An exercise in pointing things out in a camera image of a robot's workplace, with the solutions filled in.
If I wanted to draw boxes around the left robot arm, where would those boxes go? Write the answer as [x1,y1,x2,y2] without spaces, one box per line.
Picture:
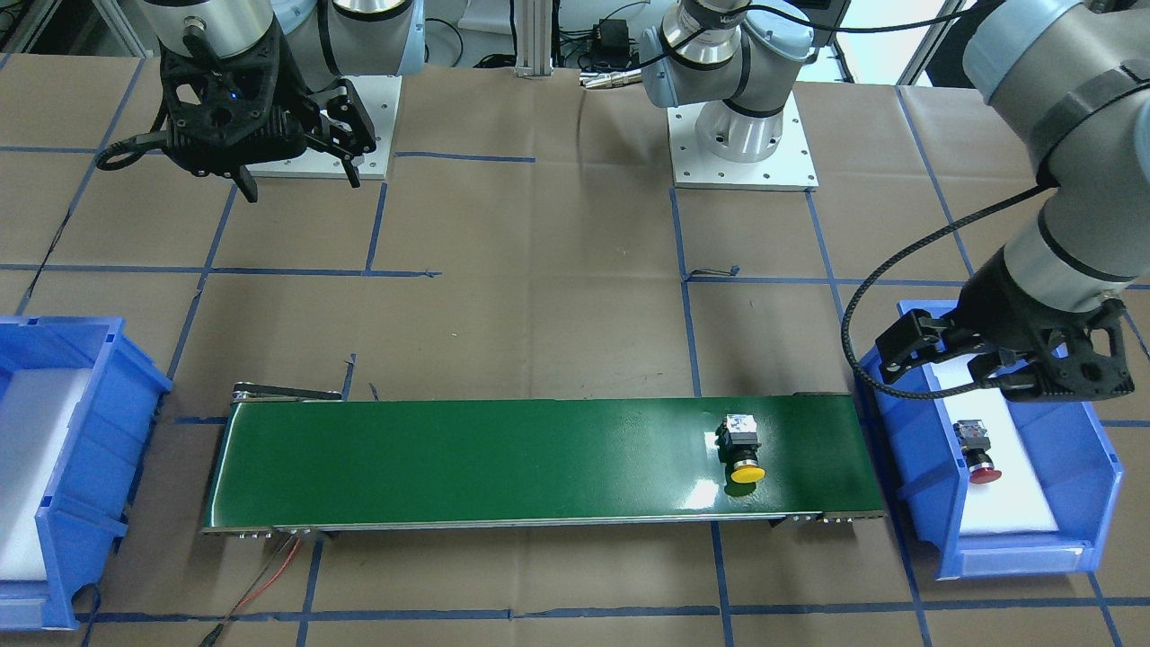
[619,1,1147,402]

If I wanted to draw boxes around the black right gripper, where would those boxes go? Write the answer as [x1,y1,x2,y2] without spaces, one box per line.
[160,23,376,202]

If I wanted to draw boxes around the blue bin with foam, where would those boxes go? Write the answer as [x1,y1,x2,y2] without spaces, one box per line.
[1,316,173,631]
[854,299,1124,581]

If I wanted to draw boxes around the red push button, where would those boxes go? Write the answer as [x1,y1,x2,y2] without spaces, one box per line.
[952,419,1003,486]

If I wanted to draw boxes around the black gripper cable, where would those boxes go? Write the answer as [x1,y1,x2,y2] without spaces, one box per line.
[841,184,1061,401]
[93,90,176,170]

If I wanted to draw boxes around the red black wire pair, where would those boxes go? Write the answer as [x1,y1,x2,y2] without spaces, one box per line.
[199,536,305,647]

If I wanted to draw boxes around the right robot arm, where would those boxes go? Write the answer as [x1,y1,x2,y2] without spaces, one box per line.
[99,1,426,202]

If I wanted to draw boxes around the yellow push button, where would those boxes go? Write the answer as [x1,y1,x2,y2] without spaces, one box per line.
[716,413,765,484]

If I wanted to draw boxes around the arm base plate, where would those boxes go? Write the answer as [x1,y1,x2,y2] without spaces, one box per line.
[242,74,403,182]
[666,93,820,191]

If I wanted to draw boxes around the aluminium frame post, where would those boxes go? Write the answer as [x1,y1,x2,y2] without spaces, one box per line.
[509,1,560,78]

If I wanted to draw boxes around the green conveyor belt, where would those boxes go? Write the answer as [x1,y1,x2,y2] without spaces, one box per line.
[202,394,884,534]

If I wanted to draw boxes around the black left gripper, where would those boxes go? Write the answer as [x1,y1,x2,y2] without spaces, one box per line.
[875,253,1135,401]

